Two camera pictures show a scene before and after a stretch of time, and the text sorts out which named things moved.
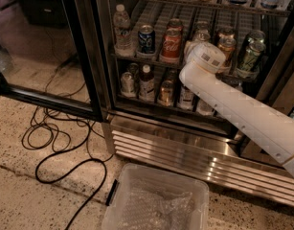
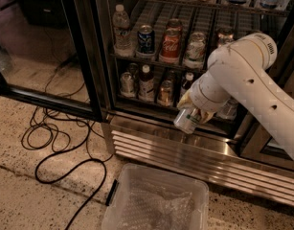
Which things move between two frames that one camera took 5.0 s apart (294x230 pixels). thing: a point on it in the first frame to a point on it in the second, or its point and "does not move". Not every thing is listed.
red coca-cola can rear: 174,26 does not move
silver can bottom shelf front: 127,84 does not move
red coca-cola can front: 170,49 does not move
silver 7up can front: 202,34 to 187,119
